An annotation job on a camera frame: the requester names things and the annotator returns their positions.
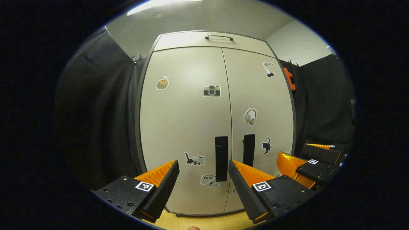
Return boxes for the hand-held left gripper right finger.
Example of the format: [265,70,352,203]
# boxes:
[228,159,315,224]

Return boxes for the black backdrop cloth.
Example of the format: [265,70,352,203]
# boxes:
[278,54,357,157]
[54,27,147,192]

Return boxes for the white double-door shoe cabinet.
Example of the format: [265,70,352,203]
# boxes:
[134,30,297,218]

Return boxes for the black drawer handle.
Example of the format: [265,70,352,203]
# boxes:
[204,34,234,42]

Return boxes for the black door handle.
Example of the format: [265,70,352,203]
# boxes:
[242,134,256,168]
[215,136,229,182]

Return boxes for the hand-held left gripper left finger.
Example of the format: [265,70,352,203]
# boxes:
[91,160,180,224]

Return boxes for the white cabinet drawer front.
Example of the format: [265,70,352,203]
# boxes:
[153,31,276,58]

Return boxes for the white cabinet door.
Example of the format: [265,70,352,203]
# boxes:
[222,47,294,213]
[140,46,232,215]

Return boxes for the ceiling light strip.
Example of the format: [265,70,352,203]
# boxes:
[127,0,202,16]

